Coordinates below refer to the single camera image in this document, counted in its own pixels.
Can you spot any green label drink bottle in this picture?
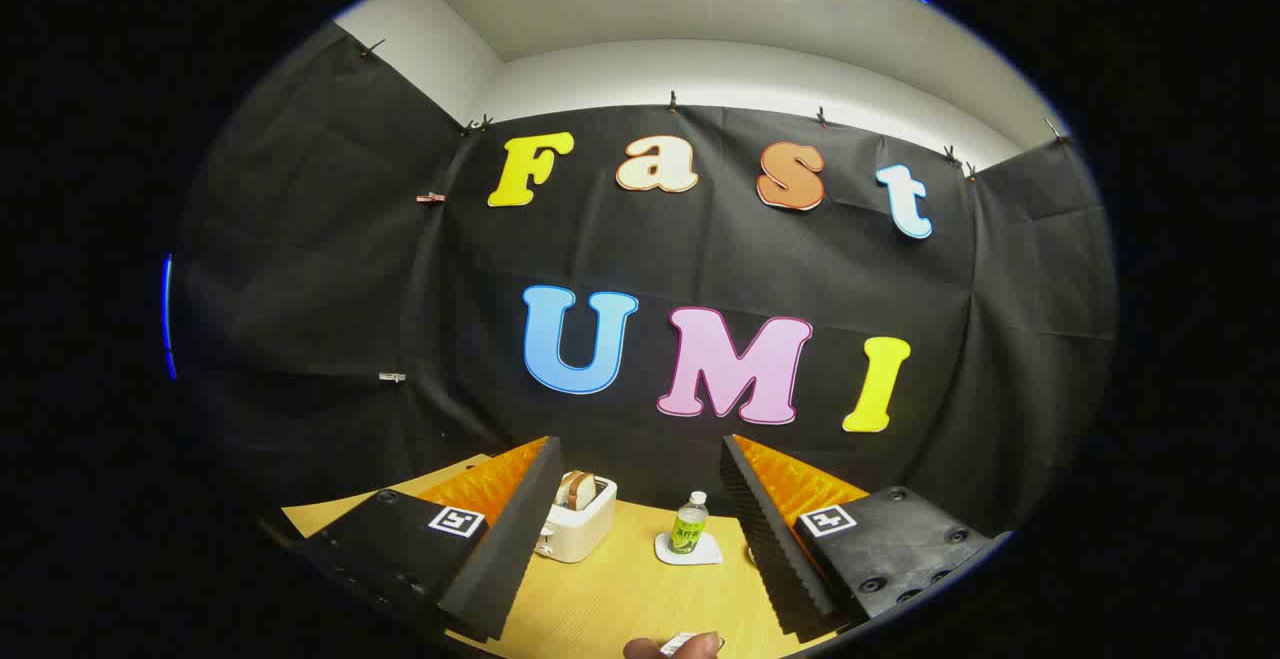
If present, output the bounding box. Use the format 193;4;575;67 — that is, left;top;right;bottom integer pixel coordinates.
670;491;709;555

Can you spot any row of black backdrop clips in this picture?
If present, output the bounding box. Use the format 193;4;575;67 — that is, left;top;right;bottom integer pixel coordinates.
360;37;1069;183

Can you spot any white toaster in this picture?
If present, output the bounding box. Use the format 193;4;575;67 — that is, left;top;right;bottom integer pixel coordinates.
535;472;618;565

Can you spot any white coaster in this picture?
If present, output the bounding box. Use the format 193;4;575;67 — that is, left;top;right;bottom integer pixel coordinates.
655;531;724;566

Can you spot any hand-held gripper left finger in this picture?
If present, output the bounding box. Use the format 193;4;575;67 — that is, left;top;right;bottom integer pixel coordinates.
295;436;564;643

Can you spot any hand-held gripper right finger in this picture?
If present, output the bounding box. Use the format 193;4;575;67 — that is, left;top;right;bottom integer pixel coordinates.
720;434;1013;643

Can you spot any black backdrop cloth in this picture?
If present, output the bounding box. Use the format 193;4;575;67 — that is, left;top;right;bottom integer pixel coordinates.
170;24;1118;540

